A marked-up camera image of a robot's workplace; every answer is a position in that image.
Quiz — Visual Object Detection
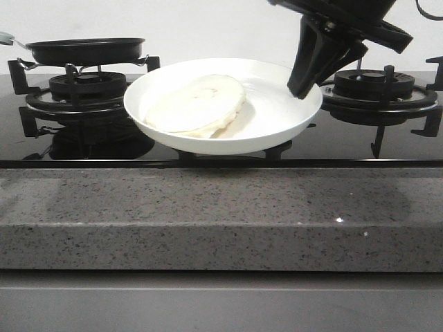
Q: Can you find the left black burner grate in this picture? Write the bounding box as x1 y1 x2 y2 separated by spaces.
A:
7 55 161 116

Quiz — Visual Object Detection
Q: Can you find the black gas burner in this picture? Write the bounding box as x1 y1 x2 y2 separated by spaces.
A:
49 72 127 100
332 69 415 100

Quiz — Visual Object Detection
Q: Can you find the black frying pan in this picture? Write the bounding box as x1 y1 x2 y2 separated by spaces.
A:
21 37 145 66

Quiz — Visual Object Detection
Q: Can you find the white round plate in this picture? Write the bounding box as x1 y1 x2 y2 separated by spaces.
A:
124 58 323 155

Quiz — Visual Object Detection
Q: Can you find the right black gas burner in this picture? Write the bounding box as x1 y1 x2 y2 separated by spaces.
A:
332 69 415 100

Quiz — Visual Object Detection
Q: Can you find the grey cabinet front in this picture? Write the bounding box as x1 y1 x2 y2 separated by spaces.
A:
1 270 442 331

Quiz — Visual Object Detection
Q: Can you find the black glass gas cooktop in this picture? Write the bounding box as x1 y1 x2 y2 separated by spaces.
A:
1 75 442 169

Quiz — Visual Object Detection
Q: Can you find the black burner grate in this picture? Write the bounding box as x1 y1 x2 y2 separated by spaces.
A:
320 65 437 126
7 55 161 116

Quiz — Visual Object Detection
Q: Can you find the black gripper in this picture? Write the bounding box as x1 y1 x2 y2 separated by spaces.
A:
270 0 413 97

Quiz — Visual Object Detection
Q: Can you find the left black gas burner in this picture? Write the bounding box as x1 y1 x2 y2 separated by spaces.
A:
49 72 127 100

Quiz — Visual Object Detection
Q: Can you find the right black burner grate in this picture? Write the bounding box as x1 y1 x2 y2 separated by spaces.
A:
320 65 437 126

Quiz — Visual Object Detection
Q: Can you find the black cable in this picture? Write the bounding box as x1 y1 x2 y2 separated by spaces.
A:
415 0 443 20

